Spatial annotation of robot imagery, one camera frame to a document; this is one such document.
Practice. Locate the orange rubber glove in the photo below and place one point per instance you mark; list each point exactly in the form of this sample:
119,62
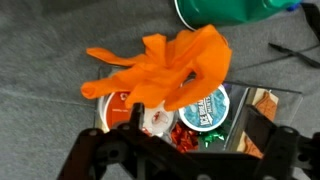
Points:
174,73

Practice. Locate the green plastic cup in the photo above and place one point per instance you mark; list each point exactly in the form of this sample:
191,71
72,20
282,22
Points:
198,13

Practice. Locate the grey table cloth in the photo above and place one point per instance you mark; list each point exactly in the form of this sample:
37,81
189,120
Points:
43,65

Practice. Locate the orange white round tin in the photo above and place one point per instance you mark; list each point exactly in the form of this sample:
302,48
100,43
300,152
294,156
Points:
112,111

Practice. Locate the red gift bow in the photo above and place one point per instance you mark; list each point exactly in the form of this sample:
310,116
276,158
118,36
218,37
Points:
184,138

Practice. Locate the green gift bow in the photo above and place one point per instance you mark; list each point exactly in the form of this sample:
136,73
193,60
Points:
212,135

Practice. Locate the ice breakers mint tin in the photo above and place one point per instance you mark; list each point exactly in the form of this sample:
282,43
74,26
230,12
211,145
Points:
208,113

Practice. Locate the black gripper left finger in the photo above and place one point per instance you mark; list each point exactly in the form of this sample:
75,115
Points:
137,114

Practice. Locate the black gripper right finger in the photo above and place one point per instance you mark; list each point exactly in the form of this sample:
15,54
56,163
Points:
257,127

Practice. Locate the clear compartment box with tins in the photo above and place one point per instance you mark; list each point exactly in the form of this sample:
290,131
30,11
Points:
238,93

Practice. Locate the wooden rubber stamp block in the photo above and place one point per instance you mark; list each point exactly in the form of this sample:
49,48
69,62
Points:
262,110

